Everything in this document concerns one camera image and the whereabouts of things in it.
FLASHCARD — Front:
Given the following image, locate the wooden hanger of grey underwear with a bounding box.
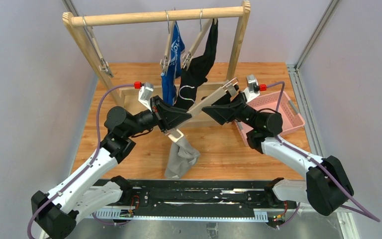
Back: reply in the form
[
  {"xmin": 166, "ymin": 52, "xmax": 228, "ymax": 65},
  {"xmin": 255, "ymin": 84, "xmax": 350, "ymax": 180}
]
[{"xmin": 166, "ymin": 77, "xmax": 238, "ymax": 143}]

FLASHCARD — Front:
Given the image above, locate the blue white underwear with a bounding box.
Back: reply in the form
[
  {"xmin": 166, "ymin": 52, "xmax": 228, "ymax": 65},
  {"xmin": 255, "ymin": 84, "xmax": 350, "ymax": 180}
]
[{"xmin": 161, "ymin": 22, "xmax": 185, "ymax": 105}]

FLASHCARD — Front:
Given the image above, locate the grey underwear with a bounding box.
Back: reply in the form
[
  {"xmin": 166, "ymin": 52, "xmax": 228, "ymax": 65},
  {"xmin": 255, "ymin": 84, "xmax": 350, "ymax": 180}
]
[{"xmin": 164, "ymin": 136, "xmax": 200, "ymax": 180}]

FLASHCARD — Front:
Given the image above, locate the wooden hanger of blue underwear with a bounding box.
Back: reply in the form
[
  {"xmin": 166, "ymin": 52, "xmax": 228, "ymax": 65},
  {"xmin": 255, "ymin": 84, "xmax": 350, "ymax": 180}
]
[{"xmin": 160, "ymin": 10, "xmax": 175, "ymax": 75}]

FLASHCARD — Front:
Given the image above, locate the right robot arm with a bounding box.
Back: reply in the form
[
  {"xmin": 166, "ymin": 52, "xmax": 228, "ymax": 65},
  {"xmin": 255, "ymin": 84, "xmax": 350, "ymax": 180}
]
[{"xmin": 202, "ymin": 93, "xmax": 354, "ymax": 216}]

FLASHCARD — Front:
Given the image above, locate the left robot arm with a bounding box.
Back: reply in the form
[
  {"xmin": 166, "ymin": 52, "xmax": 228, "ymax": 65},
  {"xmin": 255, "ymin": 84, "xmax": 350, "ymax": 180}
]
[{"xmin": 27, "ymin": 96, "xmax": 195, "ymax": 239}]

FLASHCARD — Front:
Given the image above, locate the black underwear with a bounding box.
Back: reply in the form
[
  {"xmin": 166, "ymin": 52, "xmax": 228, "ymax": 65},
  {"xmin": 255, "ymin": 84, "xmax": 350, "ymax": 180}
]
[{"xmin": 174, "ymin": 19, "xmax": 218, "ymax": 110}]

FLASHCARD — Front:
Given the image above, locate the wooden hanger of black underwear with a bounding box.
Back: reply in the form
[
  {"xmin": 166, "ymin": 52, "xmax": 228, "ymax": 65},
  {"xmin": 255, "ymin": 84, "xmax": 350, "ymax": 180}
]
[{"xmin": 182, "ymin": 8, "xmax": 217, "ymax": 69}]

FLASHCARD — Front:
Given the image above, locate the wooden clothes rack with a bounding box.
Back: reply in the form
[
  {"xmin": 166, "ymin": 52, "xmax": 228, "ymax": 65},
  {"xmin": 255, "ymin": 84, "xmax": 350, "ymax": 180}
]
[{"xmin": 62, "ymin": 0, "xmax": 252, "ymax": 129}]

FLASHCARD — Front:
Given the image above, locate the pink plastic basket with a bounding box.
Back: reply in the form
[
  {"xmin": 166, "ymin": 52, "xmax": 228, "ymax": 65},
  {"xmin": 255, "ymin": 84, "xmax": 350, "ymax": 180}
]
[{"xmin": 234, "ymin": 90, "xmax": 306, "ymax": 147}]

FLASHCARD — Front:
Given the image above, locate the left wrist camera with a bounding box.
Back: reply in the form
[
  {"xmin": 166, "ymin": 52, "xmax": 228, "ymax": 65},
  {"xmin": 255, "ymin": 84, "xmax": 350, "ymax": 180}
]
[{"xmin": 138, "ymin": 82, "xmax": 154, "ymax": 110}]

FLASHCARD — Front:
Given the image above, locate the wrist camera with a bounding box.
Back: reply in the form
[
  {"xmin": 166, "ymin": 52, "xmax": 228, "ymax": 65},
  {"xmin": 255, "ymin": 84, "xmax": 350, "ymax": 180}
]
[
  {"xmin": 243, "ymin": 75, "xmax": 261, "ymax": 103},
  {"xmin": 138, "ymin": 82, "xmax": 154, "ymax": 110}
]

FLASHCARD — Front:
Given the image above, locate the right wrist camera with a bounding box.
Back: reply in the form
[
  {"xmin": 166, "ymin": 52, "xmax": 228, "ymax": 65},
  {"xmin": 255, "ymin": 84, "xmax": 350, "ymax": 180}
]
[{"xmin": 243, "ymin": 75, "xmax": 261, "ymax": 103}]

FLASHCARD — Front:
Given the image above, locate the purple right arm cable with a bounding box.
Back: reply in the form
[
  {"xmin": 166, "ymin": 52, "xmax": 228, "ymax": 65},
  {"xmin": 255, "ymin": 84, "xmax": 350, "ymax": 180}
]
[{"xmin": 259, "ymin": 81, "xmax": 381, "ymax": 223}]

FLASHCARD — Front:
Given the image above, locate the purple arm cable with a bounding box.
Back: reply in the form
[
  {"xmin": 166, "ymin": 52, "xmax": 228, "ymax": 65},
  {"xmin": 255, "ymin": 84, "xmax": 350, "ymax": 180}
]
[
  {"xmin": 26, "ymin": 81, "xmax": 143, "ymax": 239},
  {"xmin": 259, "ymin": 81, "xmax": 381, "ymax": 223}
]

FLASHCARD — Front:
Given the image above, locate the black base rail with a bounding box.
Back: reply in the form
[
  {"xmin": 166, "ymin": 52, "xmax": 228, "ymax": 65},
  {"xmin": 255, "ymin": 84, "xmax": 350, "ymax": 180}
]
[{"xmin": 74, "ymin": 178, "xmax": 297, "ymax": 226}]

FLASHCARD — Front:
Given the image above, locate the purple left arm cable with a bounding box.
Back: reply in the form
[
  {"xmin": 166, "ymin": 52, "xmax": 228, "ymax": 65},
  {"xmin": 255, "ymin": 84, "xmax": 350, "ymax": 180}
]
[{"xmin": 26, "ymin": 81, "xmax": 143, "ymax": 239}]

